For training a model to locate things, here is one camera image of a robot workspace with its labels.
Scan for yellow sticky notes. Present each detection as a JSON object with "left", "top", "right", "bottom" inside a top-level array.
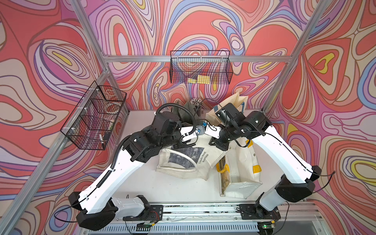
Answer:
[{"left": 187, "top": 75, "right": 211, "bottom": 84}]

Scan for aluminium frame crossbar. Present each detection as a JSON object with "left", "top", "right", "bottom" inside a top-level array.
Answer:
[{"left": 102, "top": 55, "right": 293, "bottom": 63}]

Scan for black wire basket back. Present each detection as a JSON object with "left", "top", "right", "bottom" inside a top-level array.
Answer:
[{"left": 169, "top": 49, "right": 234, "bottom": 85}]

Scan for black wire basket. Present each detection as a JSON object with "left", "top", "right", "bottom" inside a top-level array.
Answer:
[
  {"left": 169, "top": 49, "right": 234, "bottom": 85},
  {"left": 60, "top": 81, "right": 127, "bottom": 150}
]

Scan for white yellow-handled bag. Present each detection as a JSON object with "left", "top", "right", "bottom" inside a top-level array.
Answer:
[{"left": 216, "top": 141, "right": 262, "bottom": 199}]

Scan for cream blue-handled tote bag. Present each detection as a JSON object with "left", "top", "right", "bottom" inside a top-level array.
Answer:
[{"left": 205, "top": 92, "right": 249, "bottom": 126}]

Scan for black wire basket left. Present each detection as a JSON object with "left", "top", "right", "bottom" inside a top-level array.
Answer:
[{"left": 60, "top": 81, "right": 127, "bottom": 150}]

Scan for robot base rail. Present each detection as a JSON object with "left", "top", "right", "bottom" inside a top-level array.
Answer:
[{"left": 77, "top": 201, "right": 331, "bottom": 235}]

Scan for olive green canvas bag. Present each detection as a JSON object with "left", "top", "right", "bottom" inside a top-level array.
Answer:
[{"left": 171, "top": 101, "right": 200, "bottom": 125}]

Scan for black cup of sticks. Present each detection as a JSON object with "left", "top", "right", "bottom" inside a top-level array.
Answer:
[{"left": 190, "top": 98, "right": 203, "bottom": 117}]

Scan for aluminium frame post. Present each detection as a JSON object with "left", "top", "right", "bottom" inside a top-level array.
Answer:
[
  {"left": 261, "top": 1, "right": 332, "bottom": 113},
  {"left": 69, "top": 0, "right": 131, "bottom": 114}
]

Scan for aluminium frame post right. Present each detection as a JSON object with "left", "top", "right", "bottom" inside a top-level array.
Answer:
[{"left": 261, "top": 1, "right": 332, "bottom": 113}]

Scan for aluminium frame post left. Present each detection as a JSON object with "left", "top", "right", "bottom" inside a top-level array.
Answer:
[{"left": 69, "top": 0, "right": 131, "bottom": 114}]

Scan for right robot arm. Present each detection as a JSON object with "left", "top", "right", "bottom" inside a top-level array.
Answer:
[{"left": 209, "top": 103, "right": 323, "bottom": 219}]

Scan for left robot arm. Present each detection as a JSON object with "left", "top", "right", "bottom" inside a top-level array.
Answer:
[{"left": 68, "top": 103, "right": 207, "bottom": 231}]

